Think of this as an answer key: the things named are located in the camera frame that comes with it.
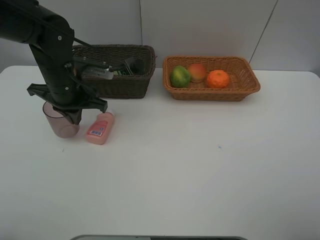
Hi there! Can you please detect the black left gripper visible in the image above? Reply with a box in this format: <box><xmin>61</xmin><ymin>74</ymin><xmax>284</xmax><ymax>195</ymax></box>
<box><xmin>27</xmin><ymin>57</ymin><xmax>108</xmax><ymax>125</ymax></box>

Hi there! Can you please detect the translucent purple plastic cup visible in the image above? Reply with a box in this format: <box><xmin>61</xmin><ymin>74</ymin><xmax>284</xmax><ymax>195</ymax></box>
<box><xmin>42</xmin><ymin>102</ymin><xmax>80</xmax><ymax>139</ymax></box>

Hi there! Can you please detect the dark green bottle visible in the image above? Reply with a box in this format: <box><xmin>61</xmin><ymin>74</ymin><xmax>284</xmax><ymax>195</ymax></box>
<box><xmin>109</xmin><ymin>57</ymin><xmax>145</xmax><ymax>76</ymax></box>

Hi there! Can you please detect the green mango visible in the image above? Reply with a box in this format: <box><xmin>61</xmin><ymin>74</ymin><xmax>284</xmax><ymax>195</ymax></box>
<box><xmin>170</xmin><ymin>65</ymin><xmax>191</xmax><ymax>88</ymax></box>

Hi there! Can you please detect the orange mandarin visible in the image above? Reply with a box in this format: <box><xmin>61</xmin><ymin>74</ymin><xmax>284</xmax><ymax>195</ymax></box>
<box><xmin>206</xmin><ymin>70</ymin><xmax>230</xmax><ymax>89</ymax></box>

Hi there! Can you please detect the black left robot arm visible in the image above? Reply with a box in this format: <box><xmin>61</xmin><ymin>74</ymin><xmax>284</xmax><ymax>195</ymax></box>
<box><xmin>0</xmin><ymin>0</ymin><xmax>108</xmax><ymax>125</ymax></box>

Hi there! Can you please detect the pink lotion bottle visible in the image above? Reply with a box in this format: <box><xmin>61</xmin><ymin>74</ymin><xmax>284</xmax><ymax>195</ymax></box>
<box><xmin>85</xmin><ymin>110</ymin><xmax>115</xmax><ymax>145</ymax></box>

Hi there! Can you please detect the dark brown wicker basket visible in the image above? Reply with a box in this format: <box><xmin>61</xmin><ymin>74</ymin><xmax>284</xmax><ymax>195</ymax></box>
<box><xmin>72</xmin><ymin>44</ymin><xmax>156</xmax><ymax>99</ymax></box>

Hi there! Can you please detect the light orange wicker basket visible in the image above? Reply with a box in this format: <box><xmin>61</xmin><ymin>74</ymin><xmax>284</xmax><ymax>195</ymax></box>
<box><xmin>162</xmin><ymin>55</ymin><xmax>261</xmax><ymax>102</ymax></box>

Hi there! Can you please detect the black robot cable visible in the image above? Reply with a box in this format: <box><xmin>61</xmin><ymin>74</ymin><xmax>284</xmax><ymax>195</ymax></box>
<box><xmin>37</xmin><ymin>19</ymin><xmax>113</xmax><ymax>101</ymax></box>

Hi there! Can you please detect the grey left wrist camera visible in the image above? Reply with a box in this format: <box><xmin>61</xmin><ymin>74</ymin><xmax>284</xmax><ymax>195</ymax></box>
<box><xmin>73</xmin><ymin>56</ymin><xmax>114</xmax><ymax>80</ymax></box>

